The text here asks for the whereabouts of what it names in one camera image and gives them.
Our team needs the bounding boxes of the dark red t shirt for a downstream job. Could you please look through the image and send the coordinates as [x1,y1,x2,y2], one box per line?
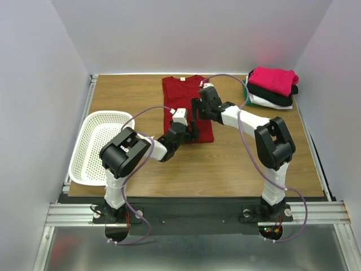
[162,75,214,143]

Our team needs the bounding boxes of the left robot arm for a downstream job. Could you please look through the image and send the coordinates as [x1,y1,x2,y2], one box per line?
[98,120,199,222]

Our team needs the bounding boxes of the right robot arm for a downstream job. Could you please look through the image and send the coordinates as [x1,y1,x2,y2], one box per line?
[191,84,296,220]

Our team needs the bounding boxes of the green folded t shirt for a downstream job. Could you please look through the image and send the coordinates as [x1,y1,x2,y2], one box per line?
[243,80,258,107]

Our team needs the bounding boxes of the white folded t shirt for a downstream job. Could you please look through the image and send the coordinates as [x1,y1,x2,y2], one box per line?
[246,71,293,110]

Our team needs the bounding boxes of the black folded t shirt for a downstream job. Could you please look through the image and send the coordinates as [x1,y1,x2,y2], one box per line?
[247,83,298,107]

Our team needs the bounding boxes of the pink folded t shirt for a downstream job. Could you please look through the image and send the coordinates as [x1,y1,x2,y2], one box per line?
[248,67,299,97]

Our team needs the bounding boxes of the white perforated plastic basket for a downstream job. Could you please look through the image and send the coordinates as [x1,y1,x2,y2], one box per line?
[68,111,135,186]

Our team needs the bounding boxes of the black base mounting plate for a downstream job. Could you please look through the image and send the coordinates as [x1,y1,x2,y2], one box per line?
[58,194,294,237]

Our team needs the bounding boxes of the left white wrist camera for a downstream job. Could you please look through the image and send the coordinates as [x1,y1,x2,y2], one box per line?
[170,108,188,126]

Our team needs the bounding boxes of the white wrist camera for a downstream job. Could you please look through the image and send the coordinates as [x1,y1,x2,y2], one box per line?
[199,81,214,90]
[170,108,188,126]

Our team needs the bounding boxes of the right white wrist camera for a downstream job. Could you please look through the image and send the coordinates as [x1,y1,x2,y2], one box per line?
[199,81,214,90]

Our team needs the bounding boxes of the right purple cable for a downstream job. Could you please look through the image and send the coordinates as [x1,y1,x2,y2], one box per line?
[199,73,309,244]

